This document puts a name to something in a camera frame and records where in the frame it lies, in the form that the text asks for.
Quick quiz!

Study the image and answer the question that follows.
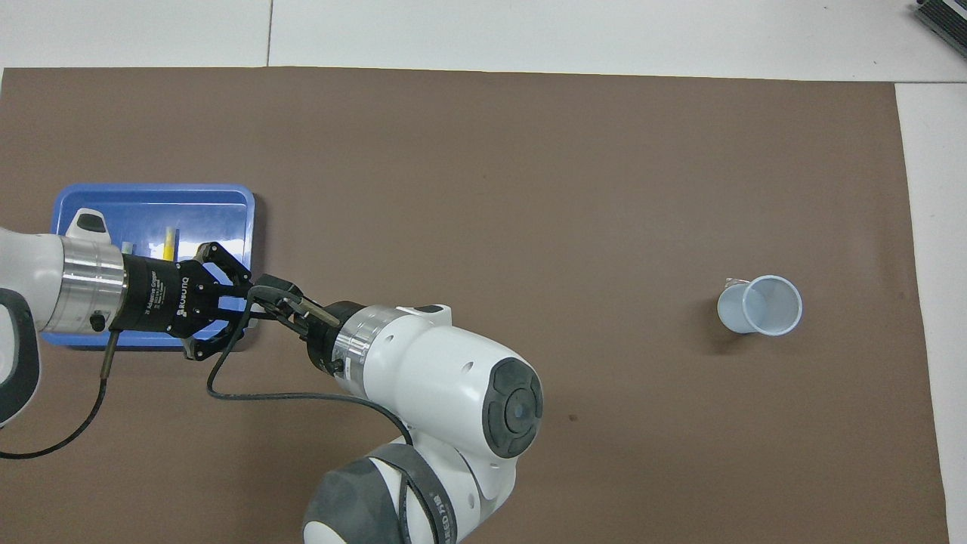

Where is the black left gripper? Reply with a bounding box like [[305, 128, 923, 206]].
[[121, 242, 252, 361]]

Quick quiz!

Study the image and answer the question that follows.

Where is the brown table mat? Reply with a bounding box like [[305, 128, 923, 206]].
[[0, 66, 949, 544]]

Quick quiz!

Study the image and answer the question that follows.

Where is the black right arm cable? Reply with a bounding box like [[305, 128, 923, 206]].
[[208, 280, 415, 448]]

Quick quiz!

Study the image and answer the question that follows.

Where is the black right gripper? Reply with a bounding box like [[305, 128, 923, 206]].
[[249, 277, 367, 375]]

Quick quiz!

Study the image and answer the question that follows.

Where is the pale blue translucent cup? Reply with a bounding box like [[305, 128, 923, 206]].
[[717, 275, 803, 337]]

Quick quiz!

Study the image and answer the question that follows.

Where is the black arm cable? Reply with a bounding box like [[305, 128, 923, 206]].
[[208, 280, 415, 448], [0, 331, 123, 459]]

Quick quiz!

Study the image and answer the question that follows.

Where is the striped dark device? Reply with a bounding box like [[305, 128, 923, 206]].
[[913, 0, 967, 57]]

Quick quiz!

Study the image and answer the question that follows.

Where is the blue plastic tray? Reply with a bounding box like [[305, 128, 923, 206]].
[[39, 184, 256, 348]]

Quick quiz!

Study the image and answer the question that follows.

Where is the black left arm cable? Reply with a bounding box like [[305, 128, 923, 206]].
[[0, 331, 123, 459]]

